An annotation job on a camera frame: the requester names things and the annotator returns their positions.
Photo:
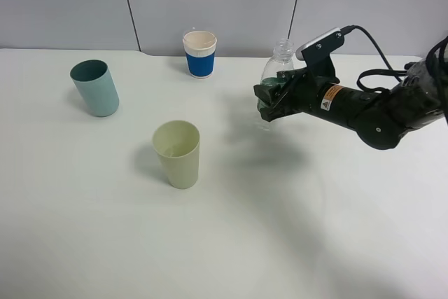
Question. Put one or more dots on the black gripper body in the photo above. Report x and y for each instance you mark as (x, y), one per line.
(311, 96)

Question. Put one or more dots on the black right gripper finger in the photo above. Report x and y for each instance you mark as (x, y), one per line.
(287, 75)

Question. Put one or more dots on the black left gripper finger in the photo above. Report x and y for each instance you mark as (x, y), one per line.
(274, 101)

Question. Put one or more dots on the clear bottle green label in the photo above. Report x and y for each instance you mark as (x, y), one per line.
(281, 60)

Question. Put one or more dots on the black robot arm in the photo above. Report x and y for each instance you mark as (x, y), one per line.
(381, 117)

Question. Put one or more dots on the blue sleeved paper cup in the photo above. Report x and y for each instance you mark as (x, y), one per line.
(200, 47)

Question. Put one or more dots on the light green plastic cup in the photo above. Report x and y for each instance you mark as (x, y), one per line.
(177, 144)

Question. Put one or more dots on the teal plastic cup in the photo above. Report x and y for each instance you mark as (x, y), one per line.
(94, 83)

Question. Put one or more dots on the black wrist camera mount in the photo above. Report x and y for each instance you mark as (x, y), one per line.
(316, 55)

